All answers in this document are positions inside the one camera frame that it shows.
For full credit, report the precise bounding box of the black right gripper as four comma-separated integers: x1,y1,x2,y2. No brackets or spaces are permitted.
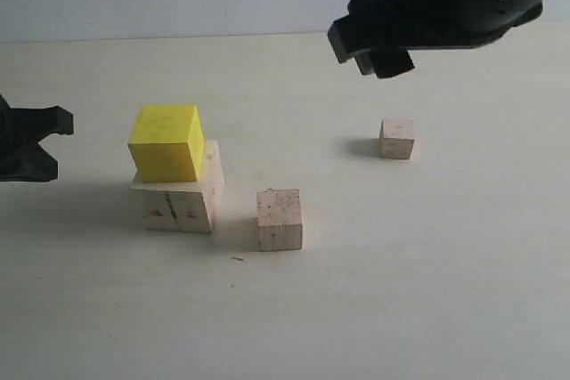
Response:
327,0,543,79

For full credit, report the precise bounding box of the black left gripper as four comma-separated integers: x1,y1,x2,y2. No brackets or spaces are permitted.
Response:
1,96,74,182

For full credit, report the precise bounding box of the yellow wooden cube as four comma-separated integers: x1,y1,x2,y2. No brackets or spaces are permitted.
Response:
127,104,205,183

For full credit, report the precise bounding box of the large plain wooden cube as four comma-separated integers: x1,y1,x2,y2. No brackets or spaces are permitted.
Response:
131,140,224,234

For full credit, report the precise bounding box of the medium plain wooden cube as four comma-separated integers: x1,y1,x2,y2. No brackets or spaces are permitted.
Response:
256,189,303,252

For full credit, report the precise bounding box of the small plain wooden cube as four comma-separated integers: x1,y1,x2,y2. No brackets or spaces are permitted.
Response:
379,118,415,160

